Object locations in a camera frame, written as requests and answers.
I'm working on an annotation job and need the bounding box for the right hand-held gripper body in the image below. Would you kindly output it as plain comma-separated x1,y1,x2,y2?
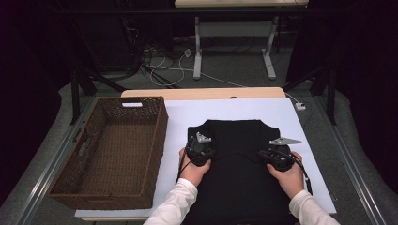
266,136,302,173

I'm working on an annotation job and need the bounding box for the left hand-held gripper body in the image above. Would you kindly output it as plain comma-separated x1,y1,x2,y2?
185,131,217,167

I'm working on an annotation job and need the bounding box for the black tank top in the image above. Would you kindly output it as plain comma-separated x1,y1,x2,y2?
182,119,299,225

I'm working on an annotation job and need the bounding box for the brown wicker basket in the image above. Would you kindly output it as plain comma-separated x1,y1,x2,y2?
46,96,169,211

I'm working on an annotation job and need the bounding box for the person's left hand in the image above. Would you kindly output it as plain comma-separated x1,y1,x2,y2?
177,147,212,188

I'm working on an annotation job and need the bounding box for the person's right hand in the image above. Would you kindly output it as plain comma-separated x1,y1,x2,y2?
266,151,305,200

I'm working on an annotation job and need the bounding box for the white foam board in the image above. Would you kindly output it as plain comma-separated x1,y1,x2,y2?
74,97,337,219

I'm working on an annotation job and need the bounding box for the black metal stand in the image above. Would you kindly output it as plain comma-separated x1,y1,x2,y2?
69,67,126,126
283,65,337,126

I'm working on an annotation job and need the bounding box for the white-legged desk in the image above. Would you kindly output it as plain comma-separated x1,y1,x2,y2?
174,0,309,81

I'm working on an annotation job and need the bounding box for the black curtain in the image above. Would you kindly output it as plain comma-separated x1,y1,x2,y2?
0,0,73,207
285,0,398,195

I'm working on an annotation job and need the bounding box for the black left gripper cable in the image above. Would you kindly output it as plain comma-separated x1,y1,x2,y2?
175,149,189,186

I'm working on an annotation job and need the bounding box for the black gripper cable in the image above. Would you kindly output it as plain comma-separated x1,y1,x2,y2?
292,154,314,196
175,149,189,186

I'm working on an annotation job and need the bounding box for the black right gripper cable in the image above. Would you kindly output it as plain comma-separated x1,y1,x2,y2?
292,154,314,196

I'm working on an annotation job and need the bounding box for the white floor cable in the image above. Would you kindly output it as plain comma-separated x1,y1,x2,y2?
149,50,299,104

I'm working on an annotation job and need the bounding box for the aluminium rail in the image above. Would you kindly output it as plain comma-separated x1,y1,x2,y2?
12,97,95,225
314,95,388,225

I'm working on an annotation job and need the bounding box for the black cable bundle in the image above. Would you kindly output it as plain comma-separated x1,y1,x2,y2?
121,18,182,88

